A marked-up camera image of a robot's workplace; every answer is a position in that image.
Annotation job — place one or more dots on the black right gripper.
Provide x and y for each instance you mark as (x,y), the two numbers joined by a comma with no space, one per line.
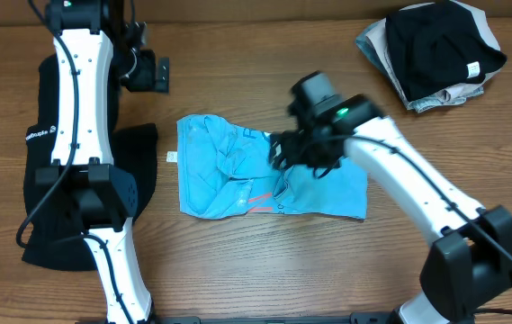
(283,150)

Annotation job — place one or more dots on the light blue t-shirt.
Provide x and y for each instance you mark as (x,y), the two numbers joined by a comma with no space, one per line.
(223,171)

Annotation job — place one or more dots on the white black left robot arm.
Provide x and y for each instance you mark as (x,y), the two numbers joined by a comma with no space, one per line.
(95,48)

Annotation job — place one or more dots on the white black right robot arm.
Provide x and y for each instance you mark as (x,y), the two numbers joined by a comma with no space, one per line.
(469,262)

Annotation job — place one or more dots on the black garment with logo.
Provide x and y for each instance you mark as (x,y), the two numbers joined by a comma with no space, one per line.
(134,150)

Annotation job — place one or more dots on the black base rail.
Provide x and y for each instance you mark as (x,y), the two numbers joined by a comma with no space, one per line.
(378,317)

